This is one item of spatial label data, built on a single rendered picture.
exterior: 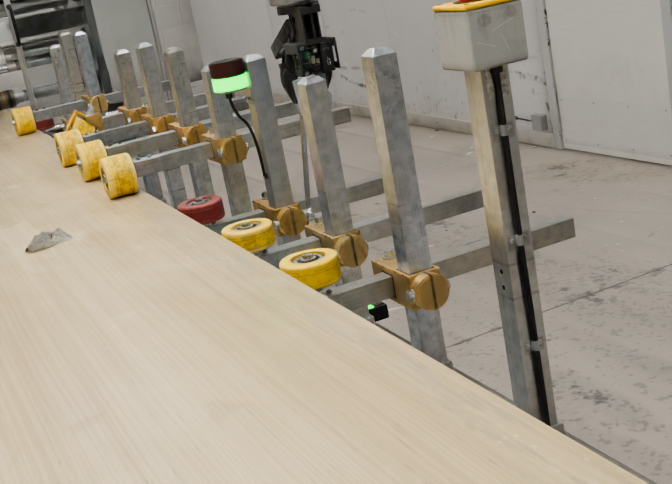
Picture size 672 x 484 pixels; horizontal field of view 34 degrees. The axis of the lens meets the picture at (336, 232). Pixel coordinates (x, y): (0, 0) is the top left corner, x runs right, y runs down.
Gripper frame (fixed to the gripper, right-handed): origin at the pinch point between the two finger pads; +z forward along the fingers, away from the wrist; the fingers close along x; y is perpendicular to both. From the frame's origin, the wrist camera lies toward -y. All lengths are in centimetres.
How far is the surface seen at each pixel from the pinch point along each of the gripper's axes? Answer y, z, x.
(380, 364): 81, 11, -30
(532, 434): 104, 11, -27
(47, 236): -9.8, 9.6, -47.5
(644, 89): -228, 65, 252
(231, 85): -0.9, -9.0, -13.2
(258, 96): -2.1, -5.9, -8.5
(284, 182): -2.1, 9.8, -7.0
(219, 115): -27.1, -0.6, -8.5
